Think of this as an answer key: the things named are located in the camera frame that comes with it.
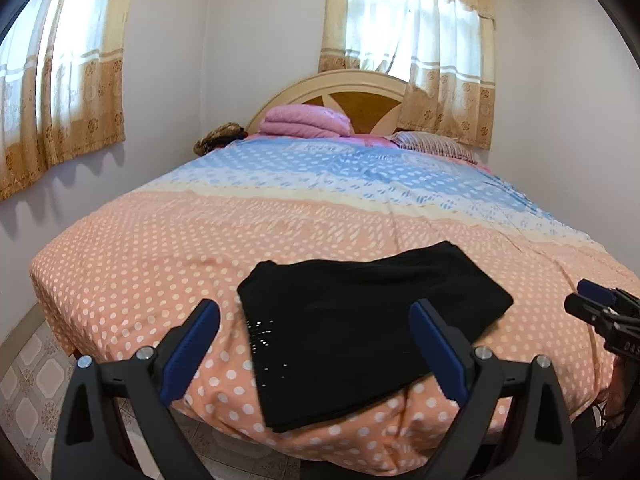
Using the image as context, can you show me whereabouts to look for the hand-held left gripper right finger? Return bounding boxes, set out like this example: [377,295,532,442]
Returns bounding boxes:
[409,299,578,480]

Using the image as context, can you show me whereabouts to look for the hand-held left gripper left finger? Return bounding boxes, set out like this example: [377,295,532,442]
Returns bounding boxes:
[52,299,221,480]

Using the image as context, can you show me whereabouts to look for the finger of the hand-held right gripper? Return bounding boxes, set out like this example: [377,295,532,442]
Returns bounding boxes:
[564,294,610,323]
[577,280,621,307]

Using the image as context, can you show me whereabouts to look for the black pants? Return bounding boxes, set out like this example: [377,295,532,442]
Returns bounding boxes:
[236,240,515,434]

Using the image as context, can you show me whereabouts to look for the polka dot bed sheet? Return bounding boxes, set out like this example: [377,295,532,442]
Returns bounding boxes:
[29,132,640,466]

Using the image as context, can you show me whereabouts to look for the striped pillow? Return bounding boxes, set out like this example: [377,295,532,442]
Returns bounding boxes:
[390,131,479,164]

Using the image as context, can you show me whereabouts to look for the beige floral curtain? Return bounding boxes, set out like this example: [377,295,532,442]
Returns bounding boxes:
[318,0,497,150]
[0,0,139,202]

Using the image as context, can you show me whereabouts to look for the folded pink blanket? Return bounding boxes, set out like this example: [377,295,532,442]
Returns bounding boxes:
[261,105,354,139]

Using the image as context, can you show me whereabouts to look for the wooden arched headboard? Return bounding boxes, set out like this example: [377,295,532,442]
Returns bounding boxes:
[245,70,409,137]

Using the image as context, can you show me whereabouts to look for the black cables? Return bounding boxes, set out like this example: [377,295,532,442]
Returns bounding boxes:
[594,392,640,433]

